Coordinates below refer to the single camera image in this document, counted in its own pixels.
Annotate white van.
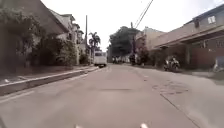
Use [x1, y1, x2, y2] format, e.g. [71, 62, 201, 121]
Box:
[93, 50, 108, 68]

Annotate large dark tree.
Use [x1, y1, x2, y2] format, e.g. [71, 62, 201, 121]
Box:
[108, 25, 141, 64]

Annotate palm tree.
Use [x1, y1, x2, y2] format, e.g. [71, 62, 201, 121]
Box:
[88, 31, 102, 64]

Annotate utility pole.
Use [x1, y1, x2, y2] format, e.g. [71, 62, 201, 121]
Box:
[84, 14, 89, 58]
[130, 21, 136, 65]

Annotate grey concrete road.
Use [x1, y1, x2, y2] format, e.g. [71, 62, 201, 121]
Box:
[0, 63, 224, 128]

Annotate pale tall building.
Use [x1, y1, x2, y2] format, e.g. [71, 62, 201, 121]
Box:
[134, 27, 166, 64]

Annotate motorcycle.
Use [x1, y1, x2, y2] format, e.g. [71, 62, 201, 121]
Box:
[162, 55, 182, 73]

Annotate green bushes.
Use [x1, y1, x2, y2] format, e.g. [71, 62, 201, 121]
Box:
[0, 8, 79, 72]

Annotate row of buildings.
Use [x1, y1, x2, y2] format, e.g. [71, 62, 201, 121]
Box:
[0, 0, 88, 68]

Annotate raised grey pavement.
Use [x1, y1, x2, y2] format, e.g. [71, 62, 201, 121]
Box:
[0, 64, 101, 98]

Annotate long low building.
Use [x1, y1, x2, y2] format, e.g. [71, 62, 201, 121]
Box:
[148, 3, 224, 72]

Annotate overhead wires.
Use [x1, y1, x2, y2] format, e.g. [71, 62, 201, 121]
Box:
[133, 0, 155, 29]

